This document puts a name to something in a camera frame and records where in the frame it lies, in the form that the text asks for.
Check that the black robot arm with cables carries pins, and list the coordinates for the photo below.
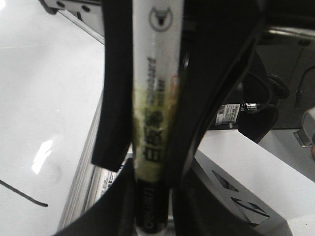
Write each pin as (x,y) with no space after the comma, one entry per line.
(255,87)

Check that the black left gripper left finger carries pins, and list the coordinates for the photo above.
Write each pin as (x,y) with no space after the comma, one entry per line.
(113,214)

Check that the white whiteboard with aluminium frame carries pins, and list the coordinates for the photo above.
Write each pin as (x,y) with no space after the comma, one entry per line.
(51,78)

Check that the grey metal bracket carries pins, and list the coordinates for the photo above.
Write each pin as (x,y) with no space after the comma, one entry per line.
(87,11)

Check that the grey robot base with logo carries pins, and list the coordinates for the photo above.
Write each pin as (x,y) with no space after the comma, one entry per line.
(255,185)

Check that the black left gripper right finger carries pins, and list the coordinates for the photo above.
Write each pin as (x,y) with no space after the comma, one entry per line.
(204,206)

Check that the white black whiteboard marker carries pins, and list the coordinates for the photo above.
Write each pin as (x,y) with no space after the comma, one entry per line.
(157,26)

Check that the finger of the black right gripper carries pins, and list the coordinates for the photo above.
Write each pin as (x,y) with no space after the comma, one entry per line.
(226,36)
(114,130)

